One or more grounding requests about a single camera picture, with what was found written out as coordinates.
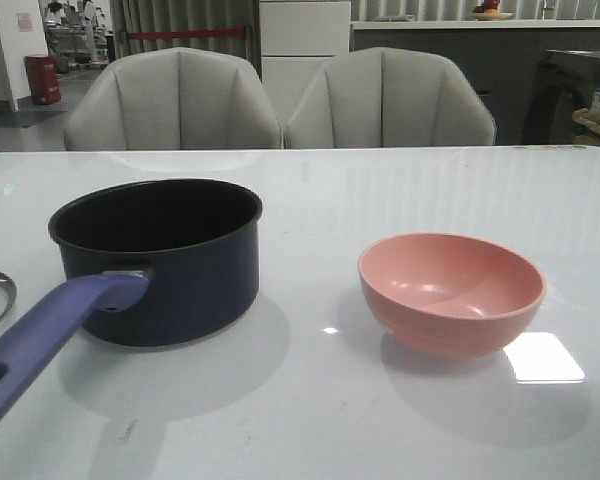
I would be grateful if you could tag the pink plastic bowl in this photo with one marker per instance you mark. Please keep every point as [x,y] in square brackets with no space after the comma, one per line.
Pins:
[449,295]

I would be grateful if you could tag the right grey upholstered chair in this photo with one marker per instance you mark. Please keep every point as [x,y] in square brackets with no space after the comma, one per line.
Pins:
[386,97]

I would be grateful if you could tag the grey upholstered chair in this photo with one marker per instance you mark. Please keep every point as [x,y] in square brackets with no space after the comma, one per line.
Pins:
[386,97]
[174,99]

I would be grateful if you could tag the left grey upholstered chair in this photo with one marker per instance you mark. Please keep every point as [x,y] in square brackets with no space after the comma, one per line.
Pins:
[174,99]

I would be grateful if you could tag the white cabinet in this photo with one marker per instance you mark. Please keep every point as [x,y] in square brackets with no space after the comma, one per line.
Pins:
[296,36]

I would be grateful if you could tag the red barrier strip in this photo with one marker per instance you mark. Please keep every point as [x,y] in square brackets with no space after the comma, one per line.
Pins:
[188,34]

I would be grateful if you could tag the grey counter with white top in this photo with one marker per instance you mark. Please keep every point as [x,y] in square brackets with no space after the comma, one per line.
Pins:
[499,58]

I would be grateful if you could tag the fruit plate on counter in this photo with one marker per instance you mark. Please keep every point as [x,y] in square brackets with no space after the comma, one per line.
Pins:
[489,10]

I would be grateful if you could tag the dark appliance at right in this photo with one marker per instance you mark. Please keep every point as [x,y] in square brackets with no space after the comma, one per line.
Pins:
[565,81]

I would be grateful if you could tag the red bin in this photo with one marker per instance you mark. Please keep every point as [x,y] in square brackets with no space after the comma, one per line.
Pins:
[43,82]

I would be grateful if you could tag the beige cushion at right edge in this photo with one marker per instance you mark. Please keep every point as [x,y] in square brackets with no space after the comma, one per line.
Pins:
[588,121]

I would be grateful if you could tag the dark blue saucepan purple handle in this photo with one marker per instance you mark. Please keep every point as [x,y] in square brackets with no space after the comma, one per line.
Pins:
[147,264]

